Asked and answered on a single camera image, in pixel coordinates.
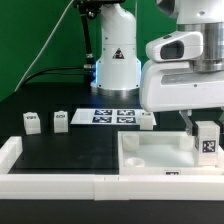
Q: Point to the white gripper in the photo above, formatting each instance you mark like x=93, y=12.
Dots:
x=174, y=86

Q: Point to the white square tabletop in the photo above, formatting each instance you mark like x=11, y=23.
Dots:
x=163, y=153

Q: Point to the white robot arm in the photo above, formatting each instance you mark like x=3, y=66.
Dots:
x=118, y=71

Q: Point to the white sheet with markers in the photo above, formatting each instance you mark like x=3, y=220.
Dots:
x=91, y=116

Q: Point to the white U-shaped fence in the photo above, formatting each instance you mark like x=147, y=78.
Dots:
x=99, y=187

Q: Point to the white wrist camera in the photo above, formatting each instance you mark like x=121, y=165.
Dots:
x=177, y=46

